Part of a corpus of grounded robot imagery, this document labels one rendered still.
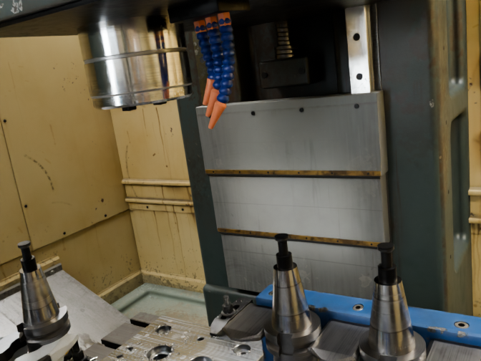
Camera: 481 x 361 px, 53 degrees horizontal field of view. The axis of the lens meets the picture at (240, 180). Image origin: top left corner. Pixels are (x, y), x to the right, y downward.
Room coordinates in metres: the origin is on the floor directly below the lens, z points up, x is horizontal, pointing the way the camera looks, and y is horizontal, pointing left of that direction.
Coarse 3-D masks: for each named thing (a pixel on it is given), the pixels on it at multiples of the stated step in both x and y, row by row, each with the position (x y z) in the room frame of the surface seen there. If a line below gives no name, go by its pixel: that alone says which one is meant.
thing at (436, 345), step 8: (432, 344) 0.42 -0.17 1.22; (440, 344) 0.42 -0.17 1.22; (448, 344) 0.42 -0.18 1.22; (456, 344) 0.42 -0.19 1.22; (464, 344) 0.42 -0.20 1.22; (432, 352) 0.41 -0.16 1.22; (440, 352) 0.41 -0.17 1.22; (448, 352) 0.41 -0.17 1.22; (456, 352) 0.40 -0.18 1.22; (464, 352) 0.40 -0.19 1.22; (472, 352) 0.40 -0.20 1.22; (480, 352) 0.40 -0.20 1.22; (424, 360) 0.40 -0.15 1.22; (432, 360) 0.40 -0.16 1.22; (440, 360) 0.40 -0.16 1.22; (448, 360) 0.39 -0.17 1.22; (456, 360) 0.39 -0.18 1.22; (464, 360) 0.39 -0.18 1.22; (472, 360) 0.39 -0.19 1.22
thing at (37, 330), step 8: (64, 312) 0.58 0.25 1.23; (16, 320) 0.57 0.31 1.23; (56, 320) 0.56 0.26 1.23; (64, 320) 0.57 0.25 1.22; (24, 328) 0.55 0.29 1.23; (32, 328) 0.55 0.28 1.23; (40, 328) 0.55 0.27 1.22; (48, 328) 0.55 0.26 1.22; (56, 328) 0.56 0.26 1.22; (64, 328) 0.57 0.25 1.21; (24, 336) 0.57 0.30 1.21; (32, 336) 0.55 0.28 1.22; (40, 336) 0.55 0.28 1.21; (48, 336) 0.56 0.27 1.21; (56, 336) 0.56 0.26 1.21; (32, 344) 0.55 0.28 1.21; (40, 344) 0.55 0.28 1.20
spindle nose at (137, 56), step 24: (96, 24) 0.71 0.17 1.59; (120, 24) 0.70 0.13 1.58; (144, 24) 0.71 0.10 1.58; (168, 24) 0.73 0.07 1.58; (96, 48) 0.71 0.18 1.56; (120, 48) 0.70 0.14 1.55; (144, 48) 0.71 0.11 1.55; (168, 48) 0.73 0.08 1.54; (96, 72) 0.72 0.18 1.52; (120, 72) 0.70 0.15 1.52; (144, 72) 0.70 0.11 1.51; (168, 72) 0.72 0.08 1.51; (96, 96) 0.73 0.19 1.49; (120, 96) 0.71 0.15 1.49; (144, 96) 0.71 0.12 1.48; (168, 96) 0.72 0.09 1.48
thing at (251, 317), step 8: (248, 304) 0.56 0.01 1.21; (256, 304) 0.55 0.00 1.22; (240, 312) 0.54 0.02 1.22; (248, 312) 0.53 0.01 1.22; (256, 312) 0.53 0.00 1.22; (264, 312) 0.53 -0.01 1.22; (232, 320) 0.52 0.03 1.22; (240, 320) 0.52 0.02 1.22; (248, 320) 0.52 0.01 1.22; (256, 320) 0.51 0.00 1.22; (264, 320) 0.51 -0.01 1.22; (224, 328) 0.51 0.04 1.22; (232, 328) 0.50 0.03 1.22; (240, 328) 0.50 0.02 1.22; (248, 328) 0.50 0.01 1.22; (256, 328) 0.50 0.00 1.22; (232, 336) 0.49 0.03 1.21; (240, 336) 0.49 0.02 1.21; (248, 336) 0.48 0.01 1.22; (256, 336) 0.48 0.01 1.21
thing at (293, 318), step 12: (276, 264) 0.49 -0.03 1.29; (276, 276) 0.48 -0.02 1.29; (288, 276) 0.47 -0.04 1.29; (276, 288) 0.47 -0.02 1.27; (288, 288) 0.47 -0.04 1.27; (300, 288) 0.47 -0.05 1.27; (276, 300) 0.47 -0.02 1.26; (288, 300) 0.47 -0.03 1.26; (300, 300) 0.47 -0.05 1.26; (276, 312) 0.47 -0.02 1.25; (288, 312) 0.46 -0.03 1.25; (300, 312) 0.47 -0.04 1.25; (276, 324) 0.47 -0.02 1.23; (288, 324) 0.46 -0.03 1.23; (300, 324) 0.46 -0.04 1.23
